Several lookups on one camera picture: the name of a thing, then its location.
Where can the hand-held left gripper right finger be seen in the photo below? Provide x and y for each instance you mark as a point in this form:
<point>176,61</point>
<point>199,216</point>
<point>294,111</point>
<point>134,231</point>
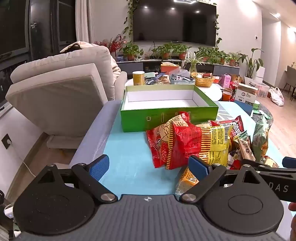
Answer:
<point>198,167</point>

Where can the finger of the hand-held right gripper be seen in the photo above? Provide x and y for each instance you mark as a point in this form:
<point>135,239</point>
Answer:
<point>290,161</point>
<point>262,166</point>

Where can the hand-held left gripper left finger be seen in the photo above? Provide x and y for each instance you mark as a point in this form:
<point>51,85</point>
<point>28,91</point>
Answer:
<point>100,165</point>

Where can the clear orange cracker packet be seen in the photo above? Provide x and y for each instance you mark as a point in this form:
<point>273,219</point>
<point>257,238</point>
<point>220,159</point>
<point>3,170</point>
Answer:
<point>186,182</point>

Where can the red yellow striped snack packet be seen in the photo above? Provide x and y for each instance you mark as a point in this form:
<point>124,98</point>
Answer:
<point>203,143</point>

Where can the red round-print snack packet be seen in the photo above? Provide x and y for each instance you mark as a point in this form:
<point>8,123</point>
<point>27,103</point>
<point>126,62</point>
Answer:
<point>158,144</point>

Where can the green cardboard box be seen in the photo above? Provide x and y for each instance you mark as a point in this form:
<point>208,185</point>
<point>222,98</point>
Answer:
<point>136,120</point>

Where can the person's right hand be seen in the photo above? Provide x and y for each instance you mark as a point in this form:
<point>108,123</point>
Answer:
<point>293,222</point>

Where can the tan snack packet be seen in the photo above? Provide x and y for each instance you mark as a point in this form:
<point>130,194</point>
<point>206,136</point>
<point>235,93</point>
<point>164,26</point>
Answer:
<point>270,162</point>

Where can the red floral small packet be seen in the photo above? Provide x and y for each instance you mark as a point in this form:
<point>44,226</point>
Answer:
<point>234,160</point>

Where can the printed teal mat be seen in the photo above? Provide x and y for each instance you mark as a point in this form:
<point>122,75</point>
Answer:
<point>129,153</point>

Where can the red black white snack packet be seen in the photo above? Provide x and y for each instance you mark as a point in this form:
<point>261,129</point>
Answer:
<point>237,126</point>

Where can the green foil packet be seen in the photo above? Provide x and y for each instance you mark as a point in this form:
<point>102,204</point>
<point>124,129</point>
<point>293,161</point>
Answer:
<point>261,113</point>

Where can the white plastic bag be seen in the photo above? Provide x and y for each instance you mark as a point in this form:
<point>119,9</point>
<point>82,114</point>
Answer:
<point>277,96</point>

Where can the white cardboard carton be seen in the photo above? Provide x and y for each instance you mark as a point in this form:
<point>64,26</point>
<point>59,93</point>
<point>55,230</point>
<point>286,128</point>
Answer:
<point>245,96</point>

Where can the clear plastic storage bin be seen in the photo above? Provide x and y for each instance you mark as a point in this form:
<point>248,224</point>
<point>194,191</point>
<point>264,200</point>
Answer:
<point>261,89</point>

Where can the red foil bag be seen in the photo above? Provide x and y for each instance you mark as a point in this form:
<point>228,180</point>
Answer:
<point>234,91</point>

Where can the beige sofa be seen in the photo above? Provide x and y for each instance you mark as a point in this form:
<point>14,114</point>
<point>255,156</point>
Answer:
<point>62,92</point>

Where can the dining chair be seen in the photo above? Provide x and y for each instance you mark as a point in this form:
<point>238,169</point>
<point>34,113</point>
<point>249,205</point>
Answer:
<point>290,78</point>

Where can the yellow woven basket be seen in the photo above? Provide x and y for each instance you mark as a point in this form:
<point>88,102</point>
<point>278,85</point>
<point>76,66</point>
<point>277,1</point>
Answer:
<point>203,81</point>

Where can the pink carton box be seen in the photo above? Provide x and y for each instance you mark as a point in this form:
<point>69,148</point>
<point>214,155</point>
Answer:
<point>224,81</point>

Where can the white floor appliance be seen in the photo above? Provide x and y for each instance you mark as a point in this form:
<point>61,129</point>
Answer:
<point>260,71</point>

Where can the yellow cylindrical can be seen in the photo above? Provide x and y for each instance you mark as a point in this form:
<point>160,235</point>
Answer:
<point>138,78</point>

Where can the white power adapter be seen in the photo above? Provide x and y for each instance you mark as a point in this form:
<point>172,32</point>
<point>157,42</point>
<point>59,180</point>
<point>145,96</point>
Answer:
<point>9,211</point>

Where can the green pouch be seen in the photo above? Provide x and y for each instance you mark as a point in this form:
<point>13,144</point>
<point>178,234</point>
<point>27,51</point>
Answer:
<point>150,75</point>

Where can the orange tissue box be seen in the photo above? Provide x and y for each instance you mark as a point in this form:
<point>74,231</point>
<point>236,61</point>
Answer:
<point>168,67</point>

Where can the tall leafy plant white pot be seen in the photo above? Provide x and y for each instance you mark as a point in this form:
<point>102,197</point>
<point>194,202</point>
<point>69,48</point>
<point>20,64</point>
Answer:
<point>252,62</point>

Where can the spider plant in glass vase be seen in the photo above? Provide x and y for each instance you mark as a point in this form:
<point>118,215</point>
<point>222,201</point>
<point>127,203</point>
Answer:
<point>194,61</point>

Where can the small potted plant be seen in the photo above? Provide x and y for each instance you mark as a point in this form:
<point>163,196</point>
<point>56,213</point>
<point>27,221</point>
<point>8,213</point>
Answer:
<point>233,59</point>

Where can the bushy potted plant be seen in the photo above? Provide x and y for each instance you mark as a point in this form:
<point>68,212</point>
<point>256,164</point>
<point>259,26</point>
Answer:
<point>211,55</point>

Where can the potted green plant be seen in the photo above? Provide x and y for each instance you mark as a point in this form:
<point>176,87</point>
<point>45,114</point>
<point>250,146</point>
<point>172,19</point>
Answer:
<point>163,49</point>
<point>182,49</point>
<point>131,51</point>

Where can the red berry plant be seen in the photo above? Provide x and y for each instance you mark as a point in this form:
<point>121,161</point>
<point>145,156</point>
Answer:
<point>113,44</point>

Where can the ivy vine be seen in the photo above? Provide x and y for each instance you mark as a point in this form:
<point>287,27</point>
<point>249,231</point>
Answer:
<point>129,20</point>
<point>217,30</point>

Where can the white curtain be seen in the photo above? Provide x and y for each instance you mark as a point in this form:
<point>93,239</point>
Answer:
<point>84,18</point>

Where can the dark window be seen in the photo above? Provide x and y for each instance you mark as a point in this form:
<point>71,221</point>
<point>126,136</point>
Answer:
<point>13,27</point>

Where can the black wall outlet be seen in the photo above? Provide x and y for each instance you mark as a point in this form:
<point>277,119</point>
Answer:
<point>6,141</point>

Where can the black wall television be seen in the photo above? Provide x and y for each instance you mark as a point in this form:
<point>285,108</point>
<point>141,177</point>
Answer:
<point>173,20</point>

